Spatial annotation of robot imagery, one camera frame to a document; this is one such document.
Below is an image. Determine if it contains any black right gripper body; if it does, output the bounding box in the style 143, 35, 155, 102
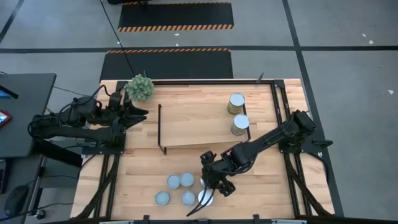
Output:
201, 161, 237, 198

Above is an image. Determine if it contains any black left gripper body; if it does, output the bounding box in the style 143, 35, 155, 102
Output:
107, 104, 131, 128

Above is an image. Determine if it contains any peas print blue can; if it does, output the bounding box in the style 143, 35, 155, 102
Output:
197, 189, 215, 207

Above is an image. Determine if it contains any tomato print short can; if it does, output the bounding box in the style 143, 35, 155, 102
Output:
180, 190, 197, 207

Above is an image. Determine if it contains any carrot print teal can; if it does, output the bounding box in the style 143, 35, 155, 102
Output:
179, 171, 195, 188

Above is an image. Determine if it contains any green pink print can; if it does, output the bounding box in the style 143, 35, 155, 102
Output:
166, 174, 182, 190

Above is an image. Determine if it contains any peaches print blue can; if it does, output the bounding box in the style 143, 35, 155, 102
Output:
230, 113, 251, 137

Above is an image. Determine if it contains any tall olive label can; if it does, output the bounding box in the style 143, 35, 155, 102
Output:
226, 92, 246, 116

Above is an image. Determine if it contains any wooden shelf with black legs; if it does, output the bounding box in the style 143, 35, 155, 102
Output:
157, 103, 252, 156

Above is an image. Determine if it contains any green plant in white pot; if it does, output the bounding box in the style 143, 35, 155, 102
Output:
124, 73, 155, 103

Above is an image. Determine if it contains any black hazard-striped floor mat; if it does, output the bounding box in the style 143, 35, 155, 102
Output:
99, 48, 234, 83
118, 1, 234, 33

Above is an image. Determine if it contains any black desk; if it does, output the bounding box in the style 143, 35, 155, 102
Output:
0, 73, 58, 159

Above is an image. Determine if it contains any tablet with blue screen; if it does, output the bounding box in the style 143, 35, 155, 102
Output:
0, 85, 19, 100

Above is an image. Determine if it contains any red smartphone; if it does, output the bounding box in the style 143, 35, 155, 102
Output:
0, 109, 12, 128

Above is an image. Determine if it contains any black computer mouse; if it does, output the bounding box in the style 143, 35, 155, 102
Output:
4, 184, 30, 218

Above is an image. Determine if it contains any dark hanging cable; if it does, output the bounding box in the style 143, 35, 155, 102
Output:
98, 0, 137, 78

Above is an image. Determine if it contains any black aluminium rig frame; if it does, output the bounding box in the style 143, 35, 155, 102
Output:
70, 79, 345, 224

